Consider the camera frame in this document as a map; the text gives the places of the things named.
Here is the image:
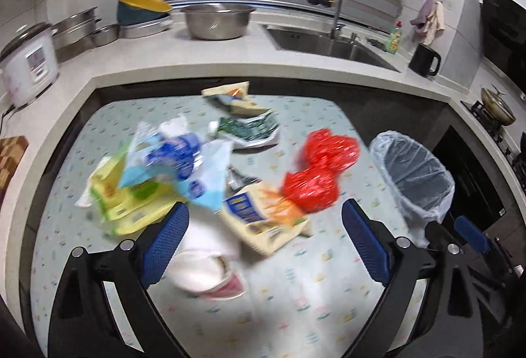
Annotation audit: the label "floral tablecloth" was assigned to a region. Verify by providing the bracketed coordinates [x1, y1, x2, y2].
[31, 95, 416, 358]

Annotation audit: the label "stacked steel pots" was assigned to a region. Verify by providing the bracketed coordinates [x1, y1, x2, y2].
[51, 7, 101, 50]

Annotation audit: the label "white pink paper cup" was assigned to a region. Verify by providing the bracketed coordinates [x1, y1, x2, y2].
[168, 214, 247, 301]

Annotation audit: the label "cream blue snack packet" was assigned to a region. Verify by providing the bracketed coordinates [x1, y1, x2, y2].
[222, 181, 313, 257]

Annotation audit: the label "silver foil wrapper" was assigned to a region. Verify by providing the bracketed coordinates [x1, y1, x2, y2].
[228, 167, 261, 190]

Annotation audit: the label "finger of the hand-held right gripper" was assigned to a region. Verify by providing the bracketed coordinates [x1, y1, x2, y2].
[454, 216, 514, 276]
[425, 222, 450, 248]

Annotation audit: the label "chrome faucet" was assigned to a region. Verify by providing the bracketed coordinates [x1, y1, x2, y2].
[306, 0, 346, 40]

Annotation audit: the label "red plastic bag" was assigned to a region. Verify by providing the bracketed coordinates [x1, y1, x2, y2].
[280, 129, 361, 214]

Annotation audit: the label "green dish soap bottle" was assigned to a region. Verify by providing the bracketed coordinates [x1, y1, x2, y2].
[386, 22, 404, 55]

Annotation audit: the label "steel colander basin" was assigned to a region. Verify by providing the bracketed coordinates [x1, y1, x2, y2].
[181, 5, 256, 40]

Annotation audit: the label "black gas stove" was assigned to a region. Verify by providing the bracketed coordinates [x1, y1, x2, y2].
[460, 99, 526, 178]

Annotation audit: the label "black range hood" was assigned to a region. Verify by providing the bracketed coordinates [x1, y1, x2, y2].
[481, 0, 526, 83]

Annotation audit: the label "yellow blue plastic bowl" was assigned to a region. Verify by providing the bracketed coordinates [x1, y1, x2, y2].
[117, 0, 173, 26]

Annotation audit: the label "frying pan with lid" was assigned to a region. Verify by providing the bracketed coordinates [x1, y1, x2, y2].
[481, 84, 517, 126]

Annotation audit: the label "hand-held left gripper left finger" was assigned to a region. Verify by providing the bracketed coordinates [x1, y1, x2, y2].
[48, 202, 190, 358]

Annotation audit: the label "yellow green snack packet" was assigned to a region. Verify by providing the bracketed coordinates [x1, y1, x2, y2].
[88, 144, 187, 237]

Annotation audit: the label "cream orange snack packet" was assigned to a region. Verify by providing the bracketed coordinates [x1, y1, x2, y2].
[201, 81, 270, 116]

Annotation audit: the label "steel sink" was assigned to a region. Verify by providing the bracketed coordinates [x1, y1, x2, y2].
[260, 24, 401, 73]

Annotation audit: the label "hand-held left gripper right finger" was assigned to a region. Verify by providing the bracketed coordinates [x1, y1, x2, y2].
[342, 198, 481, 358]

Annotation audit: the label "small steel pan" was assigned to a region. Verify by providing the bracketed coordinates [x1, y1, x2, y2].
[88, 23, 122, 48]

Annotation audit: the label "black mug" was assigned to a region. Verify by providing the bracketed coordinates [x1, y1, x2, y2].
[408, 43, 442, 78]

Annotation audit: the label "blue white plastic packet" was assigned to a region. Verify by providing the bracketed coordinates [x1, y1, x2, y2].
[119, 115, 235, 213]

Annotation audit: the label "beige hanging cloth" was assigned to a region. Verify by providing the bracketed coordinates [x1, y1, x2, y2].
[423, 1, 445, 45]

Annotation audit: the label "wooden cutting board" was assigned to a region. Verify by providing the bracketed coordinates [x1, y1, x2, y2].
[0, 136, 29, 194]

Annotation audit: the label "trash bin with clear liner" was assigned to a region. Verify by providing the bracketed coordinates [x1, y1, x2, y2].
[369, 131, 456, 248]

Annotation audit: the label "white rice cooker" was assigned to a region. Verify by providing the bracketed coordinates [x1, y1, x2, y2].
[0, 23, 60, 108]

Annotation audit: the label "steel tray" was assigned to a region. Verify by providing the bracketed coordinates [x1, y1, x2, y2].
[121, 15, 174, 39]

